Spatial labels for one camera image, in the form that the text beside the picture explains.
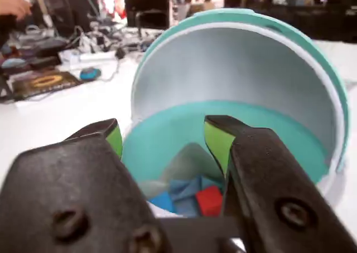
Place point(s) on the blue computer mouse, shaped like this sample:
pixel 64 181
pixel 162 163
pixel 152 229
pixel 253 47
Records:
pixel 89 73

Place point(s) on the bare human hand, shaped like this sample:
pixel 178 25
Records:
pixel 14 3

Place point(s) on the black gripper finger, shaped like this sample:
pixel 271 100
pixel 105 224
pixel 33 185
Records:
pixel 67 197
pixel 279 197

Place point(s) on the dark book with gold print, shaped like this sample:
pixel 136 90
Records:
pixel 44 83

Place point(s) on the dark tilted monitor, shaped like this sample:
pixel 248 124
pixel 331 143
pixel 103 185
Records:
pixel 55 10

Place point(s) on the black monitor with stand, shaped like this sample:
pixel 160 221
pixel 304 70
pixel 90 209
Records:
pixel 146 5

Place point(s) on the red cube block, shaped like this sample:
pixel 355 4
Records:
pixel 209 201

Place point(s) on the white power strip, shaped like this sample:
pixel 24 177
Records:
pixel 92 58

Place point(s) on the teal whale-shaped bin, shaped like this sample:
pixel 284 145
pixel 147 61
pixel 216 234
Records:
pixel 237 69

